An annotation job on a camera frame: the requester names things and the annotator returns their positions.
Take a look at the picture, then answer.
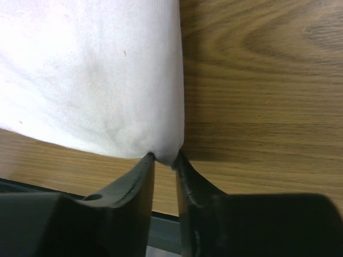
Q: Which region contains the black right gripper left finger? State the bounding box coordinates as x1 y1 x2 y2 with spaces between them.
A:
83 153 155 256

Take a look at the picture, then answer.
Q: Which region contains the white t shirt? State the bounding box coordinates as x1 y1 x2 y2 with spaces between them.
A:
1 1 184 166

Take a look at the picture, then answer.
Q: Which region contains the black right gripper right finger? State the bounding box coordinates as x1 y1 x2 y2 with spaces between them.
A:
174 150 224 256

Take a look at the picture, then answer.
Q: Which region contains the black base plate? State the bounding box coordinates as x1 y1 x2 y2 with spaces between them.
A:
1 178 182 256

